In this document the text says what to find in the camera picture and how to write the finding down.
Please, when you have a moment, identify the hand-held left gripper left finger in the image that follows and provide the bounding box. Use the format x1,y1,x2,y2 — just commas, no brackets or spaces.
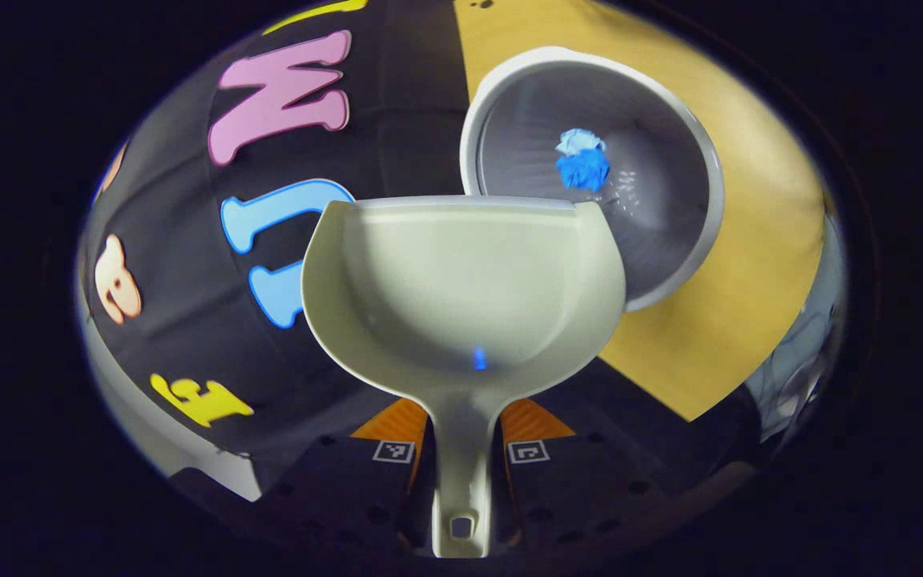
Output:
257,397,435,555

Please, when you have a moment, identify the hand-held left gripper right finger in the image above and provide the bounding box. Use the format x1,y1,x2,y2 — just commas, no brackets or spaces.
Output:
495,397,696,555

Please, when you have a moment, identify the grey plastic dustpan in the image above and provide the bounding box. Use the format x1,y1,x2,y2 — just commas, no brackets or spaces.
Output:
300,196,628,559

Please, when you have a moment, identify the dark blue paper ball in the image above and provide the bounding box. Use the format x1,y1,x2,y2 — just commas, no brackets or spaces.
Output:
554,149,612,194

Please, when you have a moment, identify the grey garbage bin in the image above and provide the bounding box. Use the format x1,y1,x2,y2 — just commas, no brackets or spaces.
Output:
459,46,726,313

